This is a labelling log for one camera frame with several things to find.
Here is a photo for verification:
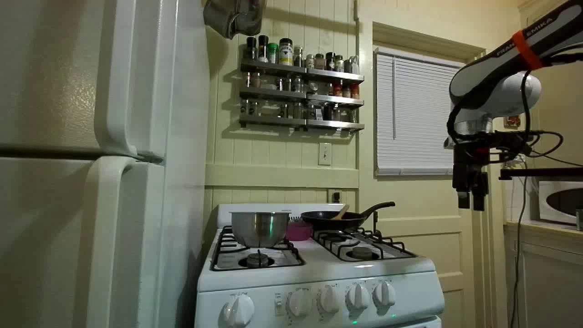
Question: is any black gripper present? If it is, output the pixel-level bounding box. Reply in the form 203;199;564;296
453;145;493;214

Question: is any silver metal bowl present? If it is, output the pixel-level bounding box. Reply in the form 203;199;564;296
230;210;294;248

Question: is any black frying pan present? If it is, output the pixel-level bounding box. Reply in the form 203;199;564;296
299;201;398;234

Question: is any cream panel door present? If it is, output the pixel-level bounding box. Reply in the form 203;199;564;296
363;21;496;328

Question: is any black shelf bar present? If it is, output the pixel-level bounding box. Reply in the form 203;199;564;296
498;166;583;183

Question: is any white microwave oven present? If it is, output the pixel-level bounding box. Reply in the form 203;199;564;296
536;179;583;228

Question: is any white window blind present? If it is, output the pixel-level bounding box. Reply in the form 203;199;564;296
372;48;471;179

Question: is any cream side cabinet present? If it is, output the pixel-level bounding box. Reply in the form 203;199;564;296
502;221;583;328

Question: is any round gas burner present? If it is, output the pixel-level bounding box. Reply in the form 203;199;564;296
349;245;381;263
238;250;278;270

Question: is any white stove knob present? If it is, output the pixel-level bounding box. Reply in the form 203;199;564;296
316;283;343;316
219;294;258;328
287;288;314;319
345;281;372;314
372;279;398;310

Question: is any wooden spatula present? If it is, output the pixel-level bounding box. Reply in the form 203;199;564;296
327;205;352;223

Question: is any black stove grate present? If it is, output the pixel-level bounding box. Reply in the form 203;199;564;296
210;225;309;274
310;227;420;265

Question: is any white gas stove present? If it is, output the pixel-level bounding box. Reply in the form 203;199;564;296
196;201;449;328

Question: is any large white spice jar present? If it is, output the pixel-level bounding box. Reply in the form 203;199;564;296
278;37;296;68

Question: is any dark spice jar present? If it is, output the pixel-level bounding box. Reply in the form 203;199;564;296
245;35;259;63
258;33;270;64

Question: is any grey cloth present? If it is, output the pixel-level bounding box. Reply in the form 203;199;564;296
203;0;269;41

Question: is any white refrigerator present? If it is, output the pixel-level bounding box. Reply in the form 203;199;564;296
0;0;212;328

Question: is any hanging black cable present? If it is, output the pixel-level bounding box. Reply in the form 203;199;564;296
507;176;533;328

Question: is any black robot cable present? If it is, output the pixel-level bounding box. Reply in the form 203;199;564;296
445;70;567;161

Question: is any orange arm strap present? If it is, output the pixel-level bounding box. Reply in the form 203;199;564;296
511;32;545;73

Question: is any metal wall spice rack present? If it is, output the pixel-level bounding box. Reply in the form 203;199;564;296
238;59;367;135

